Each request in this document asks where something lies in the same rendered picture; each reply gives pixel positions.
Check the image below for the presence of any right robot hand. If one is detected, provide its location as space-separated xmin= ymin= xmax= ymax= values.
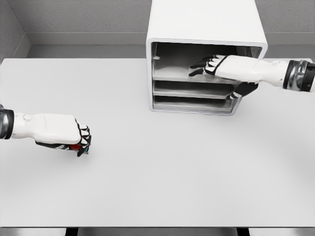
xmin=188 ymin=54 xmax=262 ymax=101

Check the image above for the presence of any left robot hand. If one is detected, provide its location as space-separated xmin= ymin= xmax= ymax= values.
xmin=33 ymin=113 xmax=93 ymax=158

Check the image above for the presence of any red and blue load switch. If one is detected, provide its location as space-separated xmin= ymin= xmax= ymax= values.
xmin=68 ymin=143 xmax=90 ymax=155

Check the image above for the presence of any white tabletop storage cabinet shell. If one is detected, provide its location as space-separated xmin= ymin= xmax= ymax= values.
xmin=145 ymin=0 xmax=269 ymax=117

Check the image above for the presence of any shallow grey cabinet drawer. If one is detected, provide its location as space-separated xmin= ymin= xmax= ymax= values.
xmin=152 ymin=80 xmax=239 ymax=100
xmin=152 ymin=95 xmax=234 ymax=115

